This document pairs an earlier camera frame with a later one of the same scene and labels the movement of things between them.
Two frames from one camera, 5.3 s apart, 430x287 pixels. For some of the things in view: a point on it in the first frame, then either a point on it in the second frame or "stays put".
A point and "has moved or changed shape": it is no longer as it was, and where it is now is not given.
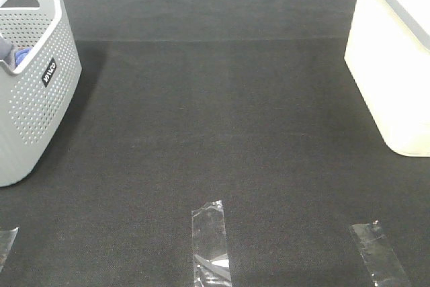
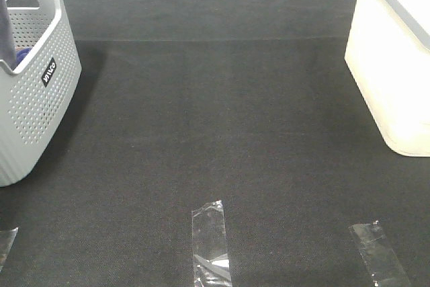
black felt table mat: x=201 y=83 stays put
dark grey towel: x=7 y=53 has moved or changed shape
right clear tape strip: x=383 y=263 stays put
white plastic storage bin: x=388 y=53 stays put
